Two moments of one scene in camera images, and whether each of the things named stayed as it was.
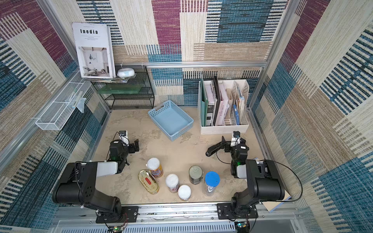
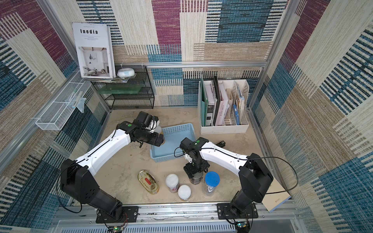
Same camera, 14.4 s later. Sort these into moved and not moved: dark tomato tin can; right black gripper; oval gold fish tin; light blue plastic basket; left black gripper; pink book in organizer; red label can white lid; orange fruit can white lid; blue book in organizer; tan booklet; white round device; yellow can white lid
Moved: light blue plastic basket; right black gripper; left black gripper; yellow can white lid
Not moved: oval gold fish tin; red label can white lid; orange fruit can white lid; dark tomato tin can; tan booklet; pink book in organizer; blue book in organizer; white round device
